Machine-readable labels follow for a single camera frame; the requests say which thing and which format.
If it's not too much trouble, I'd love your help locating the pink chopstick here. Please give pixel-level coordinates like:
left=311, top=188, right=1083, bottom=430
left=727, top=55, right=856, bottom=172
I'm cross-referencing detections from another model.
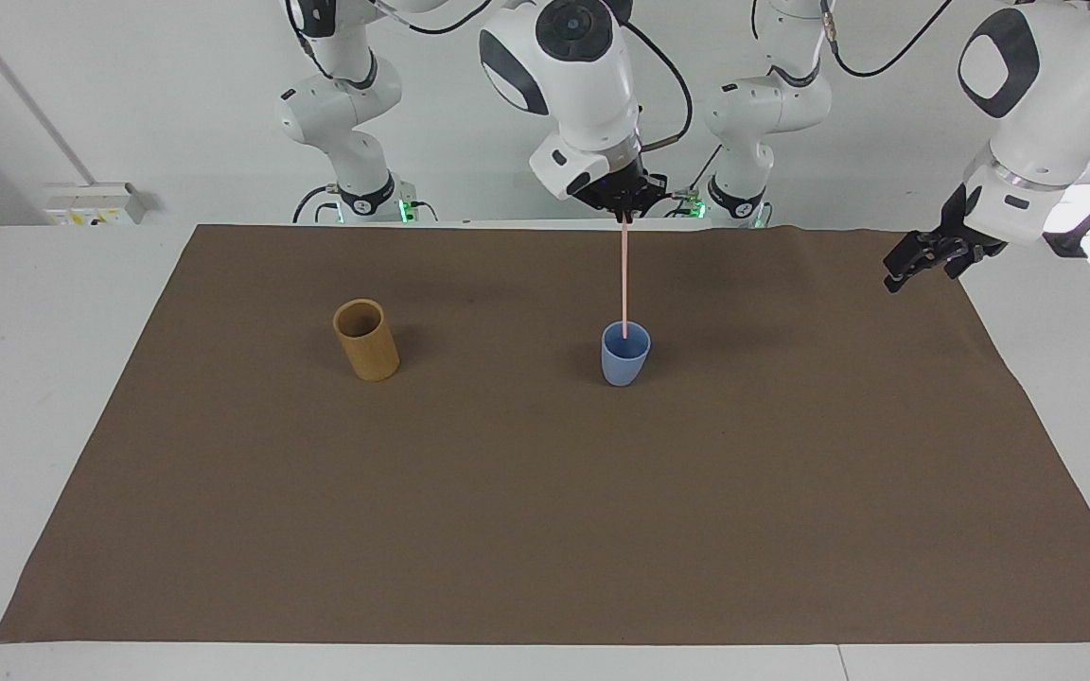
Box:
left=618, top=212, right=632, bottom=341

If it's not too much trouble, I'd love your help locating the white wall conduit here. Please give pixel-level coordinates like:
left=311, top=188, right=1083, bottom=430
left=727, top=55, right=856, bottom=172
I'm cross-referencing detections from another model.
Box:
left=0, top=0, right=97, bottom=187

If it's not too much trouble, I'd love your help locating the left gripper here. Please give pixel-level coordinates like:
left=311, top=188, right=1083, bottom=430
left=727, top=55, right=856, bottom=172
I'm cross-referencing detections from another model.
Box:
left=882, top=183, right=987, bottom=293

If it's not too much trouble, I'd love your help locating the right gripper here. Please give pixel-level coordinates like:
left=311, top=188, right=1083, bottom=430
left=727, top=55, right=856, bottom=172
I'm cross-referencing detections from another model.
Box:
left=571, top=156, right=670, bottom=222

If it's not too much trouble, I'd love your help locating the black cable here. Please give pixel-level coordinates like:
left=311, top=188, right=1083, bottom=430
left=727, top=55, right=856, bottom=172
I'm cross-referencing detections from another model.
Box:
left=621, top=19, right=694, bottom=152
left=373, top=0, right=497, bottom=37
left=819, top=0, right=957, bottom=79
left=291, top=184, right=340, bottom=226
left=687, top=142, right=726, bottom=192

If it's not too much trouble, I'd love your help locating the blue cup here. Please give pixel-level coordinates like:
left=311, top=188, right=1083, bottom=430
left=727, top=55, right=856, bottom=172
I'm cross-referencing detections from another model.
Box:
left=600, top=321, right=653, bottom=388

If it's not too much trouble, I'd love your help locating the brown bamboo cup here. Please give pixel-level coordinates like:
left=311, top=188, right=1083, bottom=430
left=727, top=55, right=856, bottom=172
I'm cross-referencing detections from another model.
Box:
left=332, top=298, right=402, bottom=383

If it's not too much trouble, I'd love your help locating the white wall socket box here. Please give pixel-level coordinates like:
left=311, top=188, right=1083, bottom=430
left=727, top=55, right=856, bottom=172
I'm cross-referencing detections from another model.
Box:
left=42, top=182, right=147, bottom=227

